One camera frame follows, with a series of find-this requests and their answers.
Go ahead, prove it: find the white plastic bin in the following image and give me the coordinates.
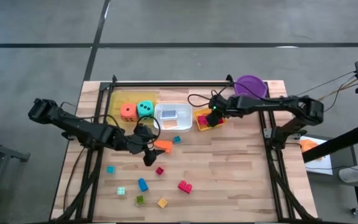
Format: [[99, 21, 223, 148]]
[[153, 103, 194, 131]]

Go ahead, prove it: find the teal foam die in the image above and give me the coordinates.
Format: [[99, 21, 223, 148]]
[[137, 100, 155, 119]]

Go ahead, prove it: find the white rounded floor object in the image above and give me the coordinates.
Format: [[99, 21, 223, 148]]
[[338, 164, 358, 184]]

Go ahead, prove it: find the large red toy block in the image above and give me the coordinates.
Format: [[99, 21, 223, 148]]
[[177, 180, 193, 195]]

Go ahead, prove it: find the white paper sheet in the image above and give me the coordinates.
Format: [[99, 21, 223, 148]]
[[298, 136, 334, 176]]

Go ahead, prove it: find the orange long toy block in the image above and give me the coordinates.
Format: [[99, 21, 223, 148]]
[[154, 139, 173, 154]]

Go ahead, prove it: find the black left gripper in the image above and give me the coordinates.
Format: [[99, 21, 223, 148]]
[[126, 124, 167, 167]]

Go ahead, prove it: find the grey floor cable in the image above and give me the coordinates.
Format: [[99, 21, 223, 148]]
[[293, 70, 357, 97]]

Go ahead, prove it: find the blue card white frame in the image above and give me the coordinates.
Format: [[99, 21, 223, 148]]
[[161, 109, 178, 119]]

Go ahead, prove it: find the purple monster face bucket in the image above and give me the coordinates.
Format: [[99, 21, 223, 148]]
[[234, 74, 268, 100]]

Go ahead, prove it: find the orange object on paper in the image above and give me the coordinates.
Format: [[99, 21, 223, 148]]
[[300, 139, 320, 154]]

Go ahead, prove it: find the yellow translucent plastic bin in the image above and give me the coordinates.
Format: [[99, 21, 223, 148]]
[[109, 91, 158, 125]]

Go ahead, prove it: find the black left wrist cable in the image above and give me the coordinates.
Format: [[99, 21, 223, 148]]
[[135, 114, 162, 147]]

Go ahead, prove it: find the blue toy block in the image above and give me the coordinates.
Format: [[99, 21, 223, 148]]
[[137, 177, 149, 192]]

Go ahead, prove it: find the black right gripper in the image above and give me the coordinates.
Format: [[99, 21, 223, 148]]
[[205, 93, 241, 128]]

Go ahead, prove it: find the tan floor cable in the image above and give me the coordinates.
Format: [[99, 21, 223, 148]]
[[318, 79, 358, 103]]

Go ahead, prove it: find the orange foam die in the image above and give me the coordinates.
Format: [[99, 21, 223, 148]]
[[119, 103, 139, 123]]

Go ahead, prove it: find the yellow mesh basket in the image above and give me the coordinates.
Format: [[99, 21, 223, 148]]
[[193, 107, 229, 131]]

